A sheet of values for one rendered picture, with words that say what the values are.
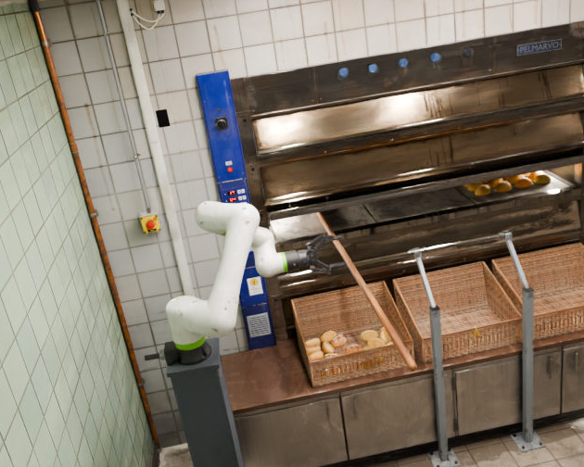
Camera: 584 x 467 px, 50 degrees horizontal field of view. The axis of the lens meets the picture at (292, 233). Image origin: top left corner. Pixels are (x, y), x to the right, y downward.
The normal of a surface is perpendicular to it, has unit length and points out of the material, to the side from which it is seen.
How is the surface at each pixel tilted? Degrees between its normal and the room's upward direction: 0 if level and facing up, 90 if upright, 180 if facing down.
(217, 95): 90
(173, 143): 90
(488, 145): 70
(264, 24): 90
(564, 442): 0
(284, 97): 90
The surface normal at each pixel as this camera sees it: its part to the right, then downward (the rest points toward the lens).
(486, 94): 0.06, 0.03
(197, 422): 0.11, 0.37
